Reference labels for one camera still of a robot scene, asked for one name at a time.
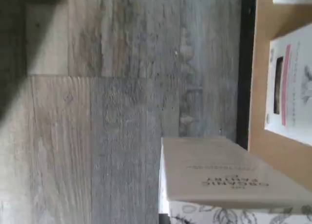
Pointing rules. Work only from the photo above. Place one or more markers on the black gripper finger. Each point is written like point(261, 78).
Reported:
point(163, 219)

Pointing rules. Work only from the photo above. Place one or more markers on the white box green strip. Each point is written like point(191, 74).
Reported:
point(219, 173)

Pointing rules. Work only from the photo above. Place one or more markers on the black metal shelf rack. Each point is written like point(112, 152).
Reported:
point(245, 63)

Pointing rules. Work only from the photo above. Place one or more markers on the white box pink strip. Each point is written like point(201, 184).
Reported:
point(297, 87)

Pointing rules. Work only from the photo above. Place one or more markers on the wooden shelf board with cartons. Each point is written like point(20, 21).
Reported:
point(260, 19)

